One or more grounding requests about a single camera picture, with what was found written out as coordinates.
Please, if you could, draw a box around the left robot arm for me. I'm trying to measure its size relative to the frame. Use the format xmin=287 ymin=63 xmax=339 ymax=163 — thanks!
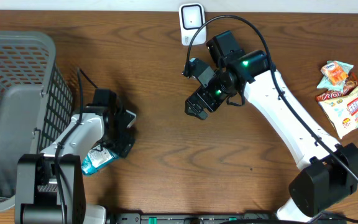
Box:
xmin=15 ymin=88 xmax=136 ymax=224

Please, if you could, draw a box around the teal wet wipes pack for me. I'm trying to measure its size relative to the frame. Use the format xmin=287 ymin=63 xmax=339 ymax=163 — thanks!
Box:
xmin=316 ymin=60 xmax=354 ymax=93

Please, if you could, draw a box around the red Top chocolate bar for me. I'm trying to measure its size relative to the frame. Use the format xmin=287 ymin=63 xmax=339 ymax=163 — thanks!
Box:
xmin=315 ymin=72 xmax=358 ymax=102

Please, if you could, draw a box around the white barcode scanner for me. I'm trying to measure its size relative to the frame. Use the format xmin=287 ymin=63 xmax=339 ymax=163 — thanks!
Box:
xmin=178 ymin=3 xmax=206 ymax=46

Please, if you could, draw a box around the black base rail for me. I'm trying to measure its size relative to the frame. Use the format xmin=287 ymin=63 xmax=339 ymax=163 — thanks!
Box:
xmin=106 ymin=210 xmax=347 ymax=224

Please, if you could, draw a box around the blue mouthwash bottle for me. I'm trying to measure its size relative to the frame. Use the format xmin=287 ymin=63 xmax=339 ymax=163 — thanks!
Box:
xmin=81 ymin=145 xmax=119 ymax=176

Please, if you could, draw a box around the grey plastic basket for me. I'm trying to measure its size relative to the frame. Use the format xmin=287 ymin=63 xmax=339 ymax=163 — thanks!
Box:
xmin=0 ymin=31 xmax=73 ymax=212

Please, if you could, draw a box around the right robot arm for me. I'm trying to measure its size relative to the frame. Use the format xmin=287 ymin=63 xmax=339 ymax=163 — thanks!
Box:
xmin=183 ymin=31 xmax=358 ymax=222

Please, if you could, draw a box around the yellow snack bag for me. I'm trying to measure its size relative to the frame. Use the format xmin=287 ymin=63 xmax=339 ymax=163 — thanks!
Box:
xmin=318 ymin=86 xmax=358 ymax=139

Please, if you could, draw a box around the small orange snack packet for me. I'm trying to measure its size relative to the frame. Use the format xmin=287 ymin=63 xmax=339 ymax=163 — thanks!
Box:
xmin=320 ymin=61 xmax=349 ymax=86

